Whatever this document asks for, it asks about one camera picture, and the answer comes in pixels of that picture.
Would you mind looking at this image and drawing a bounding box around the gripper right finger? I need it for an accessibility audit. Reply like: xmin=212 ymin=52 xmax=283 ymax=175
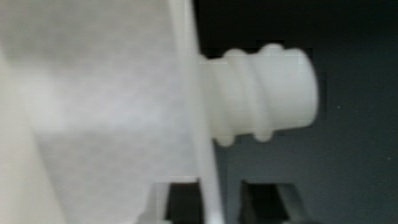
xmin=240 ymin=181 xmax=309 ymax=224

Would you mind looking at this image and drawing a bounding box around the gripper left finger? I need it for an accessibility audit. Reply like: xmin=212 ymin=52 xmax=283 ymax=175
xmin=144 ymin=182 xmax=205 ymax=224

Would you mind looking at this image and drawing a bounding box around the white cabinet body box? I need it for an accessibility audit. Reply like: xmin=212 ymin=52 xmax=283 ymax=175
xmin=0 ymin=0 xmax=318 ymax=224

